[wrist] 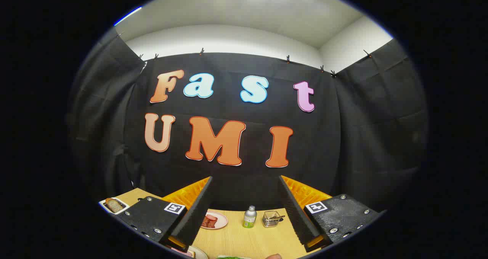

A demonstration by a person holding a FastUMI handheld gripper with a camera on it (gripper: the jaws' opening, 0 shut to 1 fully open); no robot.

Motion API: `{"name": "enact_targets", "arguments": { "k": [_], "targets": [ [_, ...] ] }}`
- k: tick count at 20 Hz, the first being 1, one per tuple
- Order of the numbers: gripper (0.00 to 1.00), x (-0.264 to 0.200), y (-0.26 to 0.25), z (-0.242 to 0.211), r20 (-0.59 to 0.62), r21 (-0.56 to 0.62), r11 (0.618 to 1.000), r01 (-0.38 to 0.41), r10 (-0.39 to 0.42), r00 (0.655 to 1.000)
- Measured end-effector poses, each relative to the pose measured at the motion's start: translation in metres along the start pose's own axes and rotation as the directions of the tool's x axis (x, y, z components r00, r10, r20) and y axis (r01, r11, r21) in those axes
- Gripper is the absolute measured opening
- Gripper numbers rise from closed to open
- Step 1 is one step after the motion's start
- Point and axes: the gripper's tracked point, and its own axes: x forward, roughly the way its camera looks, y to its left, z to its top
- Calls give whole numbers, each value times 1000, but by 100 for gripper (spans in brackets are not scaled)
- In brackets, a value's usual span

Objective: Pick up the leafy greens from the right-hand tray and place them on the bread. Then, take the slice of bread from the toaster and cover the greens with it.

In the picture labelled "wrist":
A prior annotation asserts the browned toast slice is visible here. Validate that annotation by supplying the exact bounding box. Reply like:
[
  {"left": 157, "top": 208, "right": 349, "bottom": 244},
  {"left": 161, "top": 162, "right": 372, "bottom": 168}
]
[{"left": 106, "top": 198, "right": 125, "bottom": 213}]

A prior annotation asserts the row of black cloth clips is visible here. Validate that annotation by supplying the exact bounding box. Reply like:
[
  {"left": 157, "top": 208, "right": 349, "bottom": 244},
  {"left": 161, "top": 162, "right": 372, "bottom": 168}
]
[{"left": 116, "top": 30, "right": 372, "bottom": 78}]

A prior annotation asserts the green label metal bottle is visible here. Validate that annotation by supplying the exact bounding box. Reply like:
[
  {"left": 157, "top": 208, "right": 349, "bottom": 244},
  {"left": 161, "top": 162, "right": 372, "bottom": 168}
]
[{"left": 242, "top": 206, "right": 257, "bottom": 229}]

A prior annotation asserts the round white plate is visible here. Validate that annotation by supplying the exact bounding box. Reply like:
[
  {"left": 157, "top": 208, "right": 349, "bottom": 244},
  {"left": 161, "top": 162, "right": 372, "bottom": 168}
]
[{"left": 168, "top": 245, "right": 209, "bottom": 259}]

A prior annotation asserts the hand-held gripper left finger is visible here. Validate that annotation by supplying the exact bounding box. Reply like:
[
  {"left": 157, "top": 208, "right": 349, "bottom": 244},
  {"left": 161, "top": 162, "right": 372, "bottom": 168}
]
[{"left": 116, "top": 176, "right": 213, "bottom": 253}]

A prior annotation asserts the pink plate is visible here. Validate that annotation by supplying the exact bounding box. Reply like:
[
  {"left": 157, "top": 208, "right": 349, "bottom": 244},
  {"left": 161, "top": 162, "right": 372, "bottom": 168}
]
[{"left": 201, "top": 211, "right": 228, "bottom": 230}]

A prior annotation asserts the cream white toaster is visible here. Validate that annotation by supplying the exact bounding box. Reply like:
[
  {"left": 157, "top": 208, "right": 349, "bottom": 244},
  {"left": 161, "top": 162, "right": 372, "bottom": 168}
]
[{"left": 98, "top": 197, "right": 131, "bottom": 215}]

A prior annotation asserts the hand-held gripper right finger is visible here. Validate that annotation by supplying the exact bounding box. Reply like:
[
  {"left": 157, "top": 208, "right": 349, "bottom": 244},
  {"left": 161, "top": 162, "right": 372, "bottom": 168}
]
[{"left": 279, "top": 175, "right": 386, "bottom": 253}]

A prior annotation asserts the metal wire basket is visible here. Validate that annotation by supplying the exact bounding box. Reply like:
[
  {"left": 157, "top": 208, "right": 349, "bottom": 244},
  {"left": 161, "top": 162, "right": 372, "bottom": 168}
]
[{"left": 262, "top": 211, "right": 283, "bottom": 228}]

